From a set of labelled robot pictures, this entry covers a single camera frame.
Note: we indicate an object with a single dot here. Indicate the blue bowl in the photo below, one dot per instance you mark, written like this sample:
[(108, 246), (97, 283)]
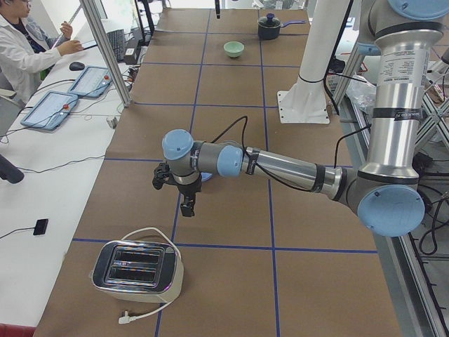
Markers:
[(206, 176)]

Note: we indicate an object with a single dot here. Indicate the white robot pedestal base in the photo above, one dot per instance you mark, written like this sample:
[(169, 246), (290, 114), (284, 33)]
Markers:
[(305, 102)]

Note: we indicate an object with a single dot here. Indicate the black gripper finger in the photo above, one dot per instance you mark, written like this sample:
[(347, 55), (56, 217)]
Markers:
[(217, 9)]

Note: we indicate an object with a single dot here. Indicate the blue teach pendant near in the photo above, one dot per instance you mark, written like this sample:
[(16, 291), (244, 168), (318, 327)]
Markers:
[(50, 111)]

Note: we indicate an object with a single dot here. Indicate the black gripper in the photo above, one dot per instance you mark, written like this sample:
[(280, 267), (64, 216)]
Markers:
[(190, 188)]

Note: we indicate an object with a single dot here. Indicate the small black box device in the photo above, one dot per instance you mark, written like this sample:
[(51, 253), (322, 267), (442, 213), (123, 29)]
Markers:
[(40, 227)]

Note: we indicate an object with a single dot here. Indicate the aluminium frame post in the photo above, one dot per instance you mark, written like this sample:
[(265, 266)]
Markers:
[(93, 18)]

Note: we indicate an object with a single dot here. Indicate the black computer mouse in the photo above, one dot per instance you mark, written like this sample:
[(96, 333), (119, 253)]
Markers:
[(76, 66)]

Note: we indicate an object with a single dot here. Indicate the dark blue saucepan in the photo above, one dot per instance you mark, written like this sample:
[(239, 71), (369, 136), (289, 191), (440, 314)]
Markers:
[(269, 26)]

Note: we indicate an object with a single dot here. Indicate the black keyboard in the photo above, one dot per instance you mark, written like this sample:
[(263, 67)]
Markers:
[(116, 39)]

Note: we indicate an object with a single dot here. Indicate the person in white coat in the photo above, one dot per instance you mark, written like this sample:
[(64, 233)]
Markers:
[(27, 51)]

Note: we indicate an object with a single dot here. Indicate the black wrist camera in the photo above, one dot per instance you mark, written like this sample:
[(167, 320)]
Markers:
[(162, 176)]

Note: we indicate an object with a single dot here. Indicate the white chrome toaster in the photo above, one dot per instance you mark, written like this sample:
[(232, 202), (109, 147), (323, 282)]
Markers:
[(138, 271)]

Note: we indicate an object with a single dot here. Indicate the blue teach pendant far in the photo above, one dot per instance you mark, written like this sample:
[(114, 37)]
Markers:
[(92, 82)]

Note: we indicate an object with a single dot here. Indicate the green bowl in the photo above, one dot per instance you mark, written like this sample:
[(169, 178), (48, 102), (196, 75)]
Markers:
[(233, 49)]

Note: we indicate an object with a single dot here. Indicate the blue teach pendant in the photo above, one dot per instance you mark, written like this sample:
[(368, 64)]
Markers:
[(50, 111), (92, 82)]

